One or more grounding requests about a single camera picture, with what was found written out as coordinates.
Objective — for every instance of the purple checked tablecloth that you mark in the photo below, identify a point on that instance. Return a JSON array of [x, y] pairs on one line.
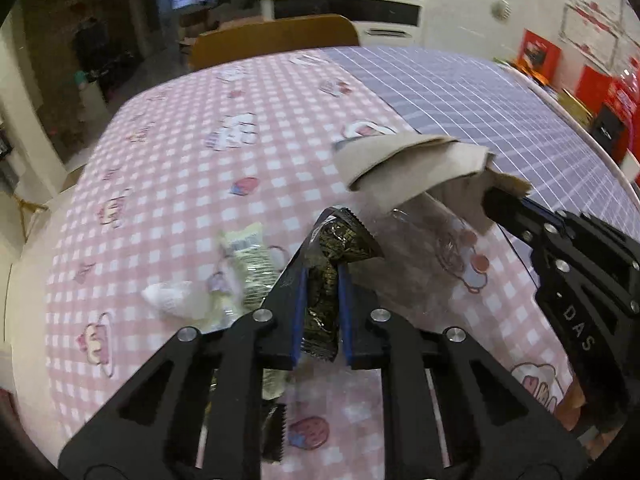
[[475, 100]]

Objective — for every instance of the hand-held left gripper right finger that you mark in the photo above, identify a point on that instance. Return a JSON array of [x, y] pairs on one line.
[[345, 315]]

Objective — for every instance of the dark foil wrapper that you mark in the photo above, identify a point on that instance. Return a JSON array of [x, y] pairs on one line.
[[345, 240]]

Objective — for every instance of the pale yellow wrapper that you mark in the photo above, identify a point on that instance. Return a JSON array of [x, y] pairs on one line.
[[247, 255]]

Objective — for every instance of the white crumpled wrapper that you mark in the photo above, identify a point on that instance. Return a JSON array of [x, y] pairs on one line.
[[170, 297]]

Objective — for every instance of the red and black bag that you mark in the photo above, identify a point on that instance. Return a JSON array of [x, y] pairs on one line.
[[620, 120]]

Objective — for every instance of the yellow green box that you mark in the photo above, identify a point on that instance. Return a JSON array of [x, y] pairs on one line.
[[572, 107]]

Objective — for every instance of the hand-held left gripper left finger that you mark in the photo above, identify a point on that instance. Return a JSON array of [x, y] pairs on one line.
[[299, 305]]

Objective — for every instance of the red box with black picture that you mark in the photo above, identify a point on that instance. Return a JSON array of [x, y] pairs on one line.
[[537, 55]]

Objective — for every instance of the white and black sideboard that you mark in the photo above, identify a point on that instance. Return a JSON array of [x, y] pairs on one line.
[[345, 7]]

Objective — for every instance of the person's right hand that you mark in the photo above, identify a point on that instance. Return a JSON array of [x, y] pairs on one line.
[[572, 402]]

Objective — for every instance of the round white hanging gadget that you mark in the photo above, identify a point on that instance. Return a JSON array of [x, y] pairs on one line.
[[499, 7]]

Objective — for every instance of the wooden chair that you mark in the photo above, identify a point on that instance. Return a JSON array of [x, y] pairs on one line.
[[275, 40]]

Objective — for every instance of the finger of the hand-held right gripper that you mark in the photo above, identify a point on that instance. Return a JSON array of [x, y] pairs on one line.
[[547, 214], [505, 210]]

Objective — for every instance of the black serrated wrapper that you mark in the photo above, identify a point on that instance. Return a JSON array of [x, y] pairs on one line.
[[274, 435]]

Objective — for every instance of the clear plastic bag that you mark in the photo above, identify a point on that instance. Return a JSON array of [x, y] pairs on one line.
[[430, 240]]

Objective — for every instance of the plain red box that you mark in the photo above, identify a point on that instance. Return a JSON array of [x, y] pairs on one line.
[[592, 87]]

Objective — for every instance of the pink checked tablecloth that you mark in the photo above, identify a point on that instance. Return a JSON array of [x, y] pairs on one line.
[[175, 185]]

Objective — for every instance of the brown paper bag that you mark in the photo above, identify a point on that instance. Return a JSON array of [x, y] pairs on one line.
[[410, 170]]

